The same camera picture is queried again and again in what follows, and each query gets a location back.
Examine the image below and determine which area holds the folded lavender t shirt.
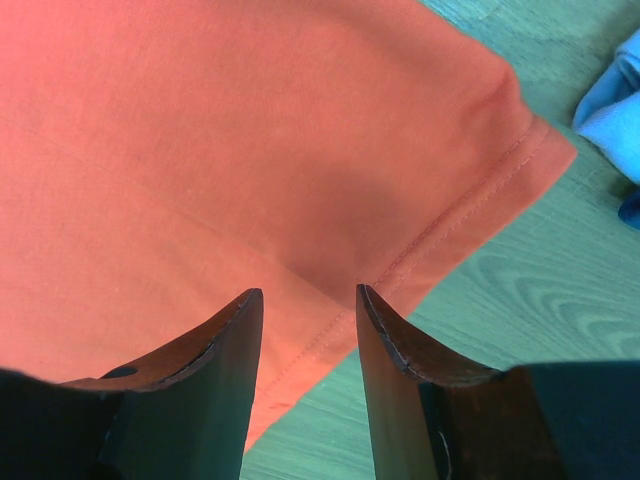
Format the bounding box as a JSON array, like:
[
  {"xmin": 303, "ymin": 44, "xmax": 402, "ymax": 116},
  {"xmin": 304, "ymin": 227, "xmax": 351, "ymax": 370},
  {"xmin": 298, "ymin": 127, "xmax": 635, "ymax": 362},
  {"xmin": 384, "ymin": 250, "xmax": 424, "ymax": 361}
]
[{"xmin": 572, "ymin": 32, "xmax": 639, "ymax": 184}]

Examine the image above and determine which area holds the orange t shirt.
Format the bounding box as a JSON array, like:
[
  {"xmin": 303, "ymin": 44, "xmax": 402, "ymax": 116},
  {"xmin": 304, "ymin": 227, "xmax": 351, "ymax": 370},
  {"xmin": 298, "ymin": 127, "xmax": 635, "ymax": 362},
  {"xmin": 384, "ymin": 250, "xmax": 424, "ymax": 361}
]
[{"xmin": 1, "ymin": 1, "xmax": 576, "ymax": 443}]

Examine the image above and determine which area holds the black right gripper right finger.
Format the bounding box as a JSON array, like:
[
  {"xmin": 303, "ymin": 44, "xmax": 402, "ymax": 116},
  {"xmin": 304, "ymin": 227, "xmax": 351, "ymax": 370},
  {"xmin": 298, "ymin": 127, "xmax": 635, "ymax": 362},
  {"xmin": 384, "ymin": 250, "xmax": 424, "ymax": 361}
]
[{"xmin": 356, "ymin": 285, "xmax": 639, "ymax": 479}]

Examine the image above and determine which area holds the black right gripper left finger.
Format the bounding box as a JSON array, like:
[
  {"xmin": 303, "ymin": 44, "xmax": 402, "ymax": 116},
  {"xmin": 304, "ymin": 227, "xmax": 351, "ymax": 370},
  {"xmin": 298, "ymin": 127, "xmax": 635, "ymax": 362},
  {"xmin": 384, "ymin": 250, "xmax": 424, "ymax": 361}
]
[{"xmin": 1, "ymin": 289, "xmax": 264, "ymax": 479}]

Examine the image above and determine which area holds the folded navy printed t shirt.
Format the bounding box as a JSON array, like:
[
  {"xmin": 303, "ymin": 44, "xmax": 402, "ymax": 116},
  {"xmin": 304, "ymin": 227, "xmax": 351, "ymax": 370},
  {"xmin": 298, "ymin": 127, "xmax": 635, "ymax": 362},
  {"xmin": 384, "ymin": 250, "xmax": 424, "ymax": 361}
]
[{"xmin": 618, "ymin": 190, "xmax": 640, "ymax": 230}]

